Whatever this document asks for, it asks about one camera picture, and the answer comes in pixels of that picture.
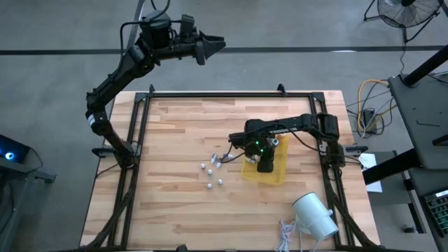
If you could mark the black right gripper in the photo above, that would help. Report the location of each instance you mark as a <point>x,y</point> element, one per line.
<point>264,157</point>

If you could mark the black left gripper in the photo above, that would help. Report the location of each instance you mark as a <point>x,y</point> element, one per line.
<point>182,49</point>

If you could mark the small purple dye bottle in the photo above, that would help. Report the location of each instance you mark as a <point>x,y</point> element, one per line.
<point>256,158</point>

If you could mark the small black dye bottle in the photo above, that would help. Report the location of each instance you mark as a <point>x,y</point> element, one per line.
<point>209,171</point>
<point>249,159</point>

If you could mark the large green dye bottle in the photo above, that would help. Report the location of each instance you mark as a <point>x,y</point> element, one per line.
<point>275,141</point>

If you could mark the yellow translucent plastic bin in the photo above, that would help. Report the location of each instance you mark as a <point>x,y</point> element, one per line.
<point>276,175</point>

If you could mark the dropper bottles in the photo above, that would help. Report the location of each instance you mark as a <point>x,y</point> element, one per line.
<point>227,157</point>
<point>213,158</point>

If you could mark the small red dye bottle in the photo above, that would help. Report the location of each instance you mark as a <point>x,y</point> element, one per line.
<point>203,166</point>

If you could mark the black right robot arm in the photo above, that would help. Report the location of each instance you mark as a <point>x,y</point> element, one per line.
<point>297,123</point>

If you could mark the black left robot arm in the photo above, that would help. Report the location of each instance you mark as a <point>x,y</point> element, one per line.
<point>115,77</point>

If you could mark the white cylindrical lamp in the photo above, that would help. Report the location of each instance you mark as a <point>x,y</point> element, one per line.
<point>313,215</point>

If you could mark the white paper sheet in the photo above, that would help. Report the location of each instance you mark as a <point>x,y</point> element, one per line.
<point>371,162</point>

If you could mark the black power adapter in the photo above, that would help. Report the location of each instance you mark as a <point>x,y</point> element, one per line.
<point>368,117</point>

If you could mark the black stand leg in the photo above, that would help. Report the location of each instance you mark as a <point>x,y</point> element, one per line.
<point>388,168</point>

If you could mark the grey side table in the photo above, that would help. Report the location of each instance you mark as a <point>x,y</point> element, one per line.
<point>420,115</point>

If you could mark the black parts tray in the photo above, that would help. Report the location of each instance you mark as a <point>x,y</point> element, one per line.
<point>439,210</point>

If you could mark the black floor fan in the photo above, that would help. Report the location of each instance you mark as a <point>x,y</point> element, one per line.
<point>409,14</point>

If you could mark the black computer with blue light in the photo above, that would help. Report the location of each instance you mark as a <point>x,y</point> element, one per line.
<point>10,154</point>

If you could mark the black equipment cart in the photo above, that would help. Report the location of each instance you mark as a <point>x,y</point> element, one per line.
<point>14,196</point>

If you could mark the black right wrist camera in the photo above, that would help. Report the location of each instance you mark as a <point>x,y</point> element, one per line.
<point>239,139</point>

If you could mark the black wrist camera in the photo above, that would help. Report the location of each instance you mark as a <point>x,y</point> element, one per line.
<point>239,139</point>
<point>187,24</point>

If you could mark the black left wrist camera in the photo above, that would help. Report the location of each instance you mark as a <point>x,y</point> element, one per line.
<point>187,24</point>

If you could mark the black table edge rail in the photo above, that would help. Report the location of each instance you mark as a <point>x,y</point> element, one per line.
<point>227,94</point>

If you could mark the silver corner bracket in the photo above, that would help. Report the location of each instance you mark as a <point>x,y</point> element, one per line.
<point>322,149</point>

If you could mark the black frame side rail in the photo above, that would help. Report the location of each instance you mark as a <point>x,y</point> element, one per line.
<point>337,182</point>
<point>325,182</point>
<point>133,182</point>
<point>122,182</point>

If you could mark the black slanted post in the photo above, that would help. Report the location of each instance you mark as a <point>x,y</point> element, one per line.
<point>425,66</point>

